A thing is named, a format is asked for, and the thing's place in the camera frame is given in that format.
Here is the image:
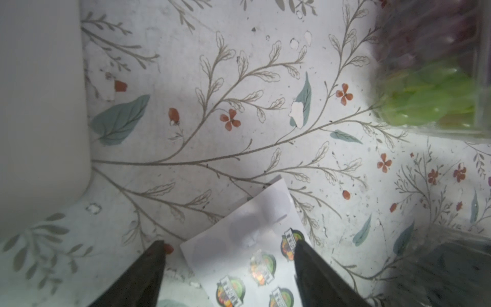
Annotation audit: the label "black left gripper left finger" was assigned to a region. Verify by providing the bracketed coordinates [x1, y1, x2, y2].
[90, 240, 166, 307]

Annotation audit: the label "white wooden tissue box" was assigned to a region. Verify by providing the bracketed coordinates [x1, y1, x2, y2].
[1, 1, 91, 239]

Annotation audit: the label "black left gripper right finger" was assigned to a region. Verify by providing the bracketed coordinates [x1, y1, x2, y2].
[294, 240, 370, 307]

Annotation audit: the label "sticker label sheet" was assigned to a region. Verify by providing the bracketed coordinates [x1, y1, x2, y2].
[180, 177, 309, 306]

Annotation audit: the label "clear box purple grapes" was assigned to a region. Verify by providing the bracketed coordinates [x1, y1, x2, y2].
[375, 1, 490, 141]

